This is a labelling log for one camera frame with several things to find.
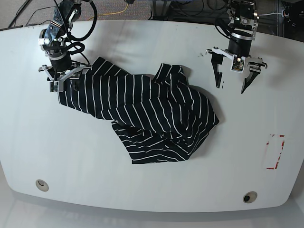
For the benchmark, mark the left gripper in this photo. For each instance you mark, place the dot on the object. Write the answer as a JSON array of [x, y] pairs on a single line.
[[237, 47]]

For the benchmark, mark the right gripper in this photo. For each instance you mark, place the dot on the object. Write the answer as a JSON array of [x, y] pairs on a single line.
[[63, 67]]

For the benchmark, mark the black white striped t-shirt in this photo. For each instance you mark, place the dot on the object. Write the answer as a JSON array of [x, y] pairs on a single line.
[[158, 119]]

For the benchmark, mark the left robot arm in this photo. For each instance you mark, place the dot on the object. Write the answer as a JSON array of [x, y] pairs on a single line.
[[241, 32]]

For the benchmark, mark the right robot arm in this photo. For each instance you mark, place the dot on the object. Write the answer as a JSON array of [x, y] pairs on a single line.
[[65, 51]]

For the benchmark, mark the white power strip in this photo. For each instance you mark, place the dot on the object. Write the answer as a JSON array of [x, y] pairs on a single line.
[[285, 14]]

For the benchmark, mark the red tape rectangle marking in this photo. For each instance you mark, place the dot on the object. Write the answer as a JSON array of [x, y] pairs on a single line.
[[274, 149]]

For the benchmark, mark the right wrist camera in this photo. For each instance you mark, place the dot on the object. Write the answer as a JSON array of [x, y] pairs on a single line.
[[56, 86]]

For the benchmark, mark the aluminium frame rail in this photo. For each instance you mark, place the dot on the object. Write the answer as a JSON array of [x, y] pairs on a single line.
[[159, 9]]

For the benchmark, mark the left table cable grommet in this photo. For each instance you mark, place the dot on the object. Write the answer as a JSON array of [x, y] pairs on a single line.
[[42, 185]]

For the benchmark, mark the table cable grommet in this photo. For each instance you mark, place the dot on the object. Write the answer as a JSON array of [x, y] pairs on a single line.
[[250, 197], [42, 185]]

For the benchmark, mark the right table cable grommet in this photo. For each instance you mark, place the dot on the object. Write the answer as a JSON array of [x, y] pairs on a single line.
[[250, 197]]

